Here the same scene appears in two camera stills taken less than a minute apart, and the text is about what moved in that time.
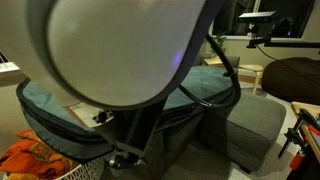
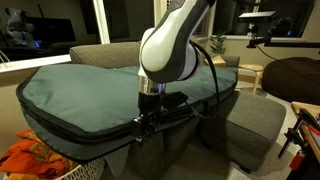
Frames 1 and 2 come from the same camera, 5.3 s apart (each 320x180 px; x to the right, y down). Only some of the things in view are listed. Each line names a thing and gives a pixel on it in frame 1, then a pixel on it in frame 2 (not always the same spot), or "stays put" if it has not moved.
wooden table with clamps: x=306 y=164 stays put
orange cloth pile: x=30 y=158 stays put
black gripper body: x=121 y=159 -> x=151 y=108
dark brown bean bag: x=296 y=79 stays put
